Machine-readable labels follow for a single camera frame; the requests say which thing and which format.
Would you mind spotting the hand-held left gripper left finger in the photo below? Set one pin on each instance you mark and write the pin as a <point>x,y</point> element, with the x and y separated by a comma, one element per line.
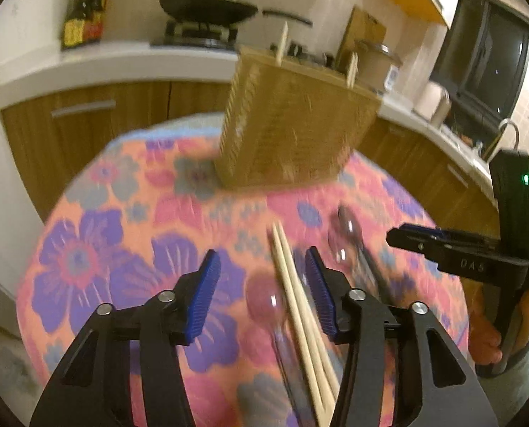
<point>204,293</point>

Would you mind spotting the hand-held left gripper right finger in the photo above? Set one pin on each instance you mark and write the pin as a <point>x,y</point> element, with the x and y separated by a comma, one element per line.
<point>320,289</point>

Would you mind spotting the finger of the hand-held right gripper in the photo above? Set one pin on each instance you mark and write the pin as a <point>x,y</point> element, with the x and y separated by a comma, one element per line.
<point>409,243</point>
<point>424,230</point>

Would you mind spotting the wooden chopstick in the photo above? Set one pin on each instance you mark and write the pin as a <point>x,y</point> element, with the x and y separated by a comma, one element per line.
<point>282,44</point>
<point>355,66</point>
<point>311,320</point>
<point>349,71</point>
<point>296,320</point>

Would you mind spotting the tan woven plastic utensil basket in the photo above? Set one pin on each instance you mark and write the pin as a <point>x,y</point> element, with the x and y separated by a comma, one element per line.
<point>286,129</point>

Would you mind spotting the person's right forearm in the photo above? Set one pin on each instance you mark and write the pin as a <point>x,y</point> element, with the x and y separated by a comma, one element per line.
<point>524,373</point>

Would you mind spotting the person's right hand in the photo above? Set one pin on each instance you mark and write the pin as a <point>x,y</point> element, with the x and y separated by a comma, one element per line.
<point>484,324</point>

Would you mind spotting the metal faucet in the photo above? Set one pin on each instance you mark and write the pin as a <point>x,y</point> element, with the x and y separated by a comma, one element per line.
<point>511,123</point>

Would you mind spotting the floral tablecloth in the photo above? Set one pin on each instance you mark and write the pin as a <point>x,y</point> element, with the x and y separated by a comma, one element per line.
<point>113,240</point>

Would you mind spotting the white kettle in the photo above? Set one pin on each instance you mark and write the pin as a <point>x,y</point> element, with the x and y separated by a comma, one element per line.
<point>424,98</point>

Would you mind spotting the dark window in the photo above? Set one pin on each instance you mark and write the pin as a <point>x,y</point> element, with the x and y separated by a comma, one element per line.
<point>482,53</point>

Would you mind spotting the beige rice cooker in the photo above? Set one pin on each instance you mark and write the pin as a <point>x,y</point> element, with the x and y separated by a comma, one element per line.
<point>375,69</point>

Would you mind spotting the wooden cutting board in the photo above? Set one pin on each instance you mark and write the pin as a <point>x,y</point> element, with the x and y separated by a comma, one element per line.
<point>362,26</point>

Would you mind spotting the white kitchen countertop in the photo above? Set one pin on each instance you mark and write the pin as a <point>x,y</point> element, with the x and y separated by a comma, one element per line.
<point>113,60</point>

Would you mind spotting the black gas stove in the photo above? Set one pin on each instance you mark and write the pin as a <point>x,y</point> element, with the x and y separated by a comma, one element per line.
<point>193,35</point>

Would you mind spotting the white refrigerator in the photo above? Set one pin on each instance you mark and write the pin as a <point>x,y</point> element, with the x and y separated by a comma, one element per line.
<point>15,98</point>

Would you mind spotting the black wok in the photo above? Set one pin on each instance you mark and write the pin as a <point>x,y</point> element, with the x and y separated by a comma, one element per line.
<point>206,6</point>

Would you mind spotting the dark sauce bottle yellow label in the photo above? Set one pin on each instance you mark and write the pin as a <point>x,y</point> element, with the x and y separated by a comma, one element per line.
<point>74,31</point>

